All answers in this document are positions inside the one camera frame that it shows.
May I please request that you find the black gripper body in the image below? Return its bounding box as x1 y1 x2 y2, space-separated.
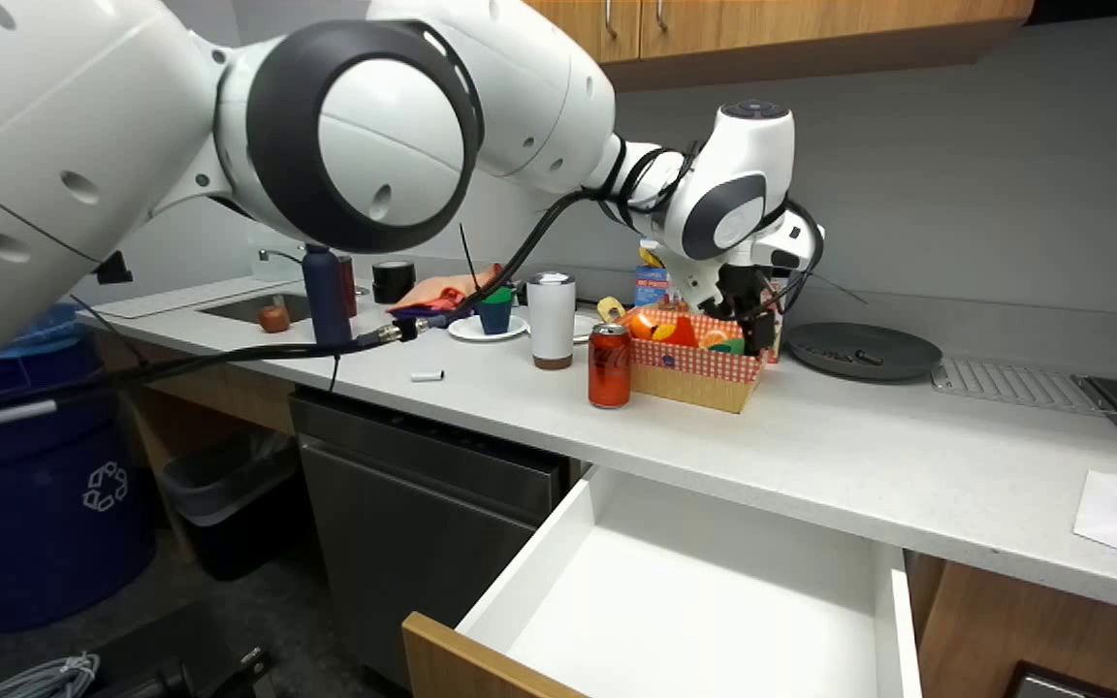
711 258 795 324

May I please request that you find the white drawer with wooden front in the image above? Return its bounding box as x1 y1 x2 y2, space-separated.
401 466 928 698

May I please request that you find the red checkered basket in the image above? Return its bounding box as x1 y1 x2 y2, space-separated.
618 303 767 420

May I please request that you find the orange toy fruit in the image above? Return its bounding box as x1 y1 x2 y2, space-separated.
621 304 743 357

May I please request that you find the black round plate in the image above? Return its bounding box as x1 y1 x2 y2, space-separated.
780 319 945 388

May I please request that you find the blue cardboard box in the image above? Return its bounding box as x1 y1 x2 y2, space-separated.
632 235 674 314

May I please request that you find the red soda can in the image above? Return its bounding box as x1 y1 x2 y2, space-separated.
586 323 635 410

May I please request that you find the white tumbler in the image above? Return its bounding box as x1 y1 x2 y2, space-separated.
522 268 581 372

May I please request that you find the metal drain grid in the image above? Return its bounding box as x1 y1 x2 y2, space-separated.
928 354 1113 420

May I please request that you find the blue cup with green rim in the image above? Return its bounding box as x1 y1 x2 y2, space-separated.
473 285 521 338

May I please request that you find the wooden upper cabinet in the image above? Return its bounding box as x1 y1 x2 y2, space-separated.
522 0 1038 94

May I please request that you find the white paper plate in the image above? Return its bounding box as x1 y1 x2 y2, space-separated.
447 310 534 346

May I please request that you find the orange cloth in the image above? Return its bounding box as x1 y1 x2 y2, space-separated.
393 258 509 319

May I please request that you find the black cup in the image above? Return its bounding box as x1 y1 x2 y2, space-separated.
370 258 420 310

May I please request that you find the black dishwasher front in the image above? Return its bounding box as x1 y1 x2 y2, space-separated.
287 383 578 688

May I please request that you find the blue bottle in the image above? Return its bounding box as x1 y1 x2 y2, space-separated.
297 241 359 347

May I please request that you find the red toy apple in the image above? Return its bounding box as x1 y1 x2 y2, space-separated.
257 294 295 338

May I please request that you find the stainless sink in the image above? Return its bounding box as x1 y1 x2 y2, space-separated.
202 285 318 328

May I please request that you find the black trash bin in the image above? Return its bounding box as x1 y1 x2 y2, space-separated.
155 431 308 585

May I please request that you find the blue recycling bin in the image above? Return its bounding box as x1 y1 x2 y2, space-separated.
0 303 162 635

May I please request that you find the clear plastic bag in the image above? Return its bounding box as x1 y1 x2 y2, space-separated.
0 648 103 698

